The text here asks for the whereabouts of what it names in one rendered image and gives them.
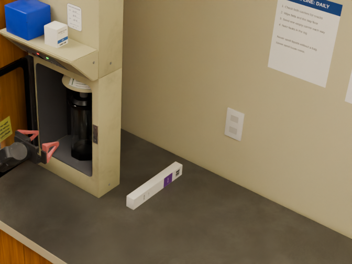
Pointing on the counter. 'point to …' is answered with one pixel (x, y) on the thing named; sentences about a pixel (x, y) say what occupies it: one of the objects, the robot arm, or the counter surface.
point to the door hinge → (33, 97)
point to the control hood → (63, 54)
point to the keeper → (95, 134)
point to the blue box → (27, 18)
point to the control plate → (40, 55)
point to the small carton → (56, 34)
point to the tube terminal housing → (104, 52)
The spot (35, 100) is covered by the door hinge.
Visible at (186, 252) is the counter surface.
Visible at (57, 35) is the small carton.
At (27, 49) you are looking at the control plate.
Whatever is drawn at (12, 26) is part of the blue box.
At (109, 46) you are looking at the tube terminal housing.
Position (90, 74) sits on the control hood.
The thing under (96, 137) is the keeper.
